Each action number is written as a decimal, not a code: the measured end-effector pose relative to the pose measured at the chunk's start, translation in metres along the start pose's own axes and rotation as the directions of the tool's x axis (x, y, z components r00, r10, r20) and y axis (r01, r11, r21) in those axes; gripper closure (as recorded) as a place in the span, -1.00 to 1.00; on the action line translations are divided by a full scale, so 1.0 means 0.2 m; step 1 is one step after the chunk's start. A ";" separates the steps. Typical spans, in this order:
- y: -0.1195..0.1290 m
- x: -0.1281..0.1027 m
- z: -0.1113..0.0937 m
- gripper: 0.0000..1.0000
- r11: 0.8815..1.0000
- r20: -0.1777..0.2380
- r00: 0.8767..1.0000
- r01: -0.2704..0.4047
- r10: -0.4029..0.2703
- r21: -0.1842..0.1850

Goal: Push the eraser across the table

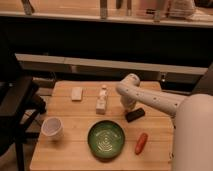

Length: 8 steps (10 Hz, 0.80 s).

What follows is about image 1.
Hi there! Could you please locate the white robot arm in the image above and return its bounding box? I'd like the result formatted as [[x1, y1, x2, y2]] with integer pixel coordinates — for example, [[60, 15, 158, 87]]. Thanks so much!
[[116, 74, 213, 171]]

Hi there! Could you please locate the wooden shelf rail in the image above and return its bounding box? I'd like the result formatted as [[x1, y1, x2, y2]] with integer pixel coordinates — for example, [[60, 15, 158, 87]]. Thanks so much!
[[16, 53, 207, 83]]

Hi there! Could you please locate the orange carrot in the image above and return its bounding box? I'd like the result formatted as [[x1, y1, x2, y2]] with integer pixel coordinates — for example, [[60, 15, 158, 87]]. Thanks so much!
[[135, 133, 148, 155]]

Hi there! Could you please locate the black chair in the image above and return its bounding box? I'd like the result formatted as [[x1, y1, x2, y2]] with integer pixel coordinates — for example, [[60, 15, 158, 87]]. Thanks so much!
[[0, 54, 46, 171]]

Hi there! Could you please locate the white plastic cup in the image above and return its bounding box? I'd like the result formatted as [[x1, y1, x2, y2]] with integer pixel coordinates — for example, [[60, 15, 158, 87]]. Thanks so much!
[[41, 117, 63, 141]]

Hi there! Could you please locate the black eraser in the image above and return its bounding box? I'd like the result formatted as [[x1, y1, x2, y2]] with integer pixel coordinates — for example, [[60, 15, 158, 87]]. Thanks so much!
[[125, 108, 145, 122]]

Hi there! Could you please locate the small white bottle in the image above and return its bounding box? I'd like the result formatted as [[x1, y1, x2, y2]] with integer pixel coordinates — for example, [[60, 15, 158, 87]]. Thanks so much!
[[96, 85, 108, 114]]

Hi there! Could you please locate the white sponge block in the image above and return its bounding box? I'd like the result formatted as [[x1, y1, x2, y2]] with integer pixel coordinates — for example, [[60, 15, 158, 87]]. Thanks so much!
[[71, 87, 83, 101]]

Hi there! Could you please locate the green plate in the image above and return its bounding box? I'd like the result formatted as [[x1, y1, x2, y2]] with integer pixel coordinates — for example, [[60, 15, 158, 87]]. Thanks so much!
[[87, 120, 125, 160]]

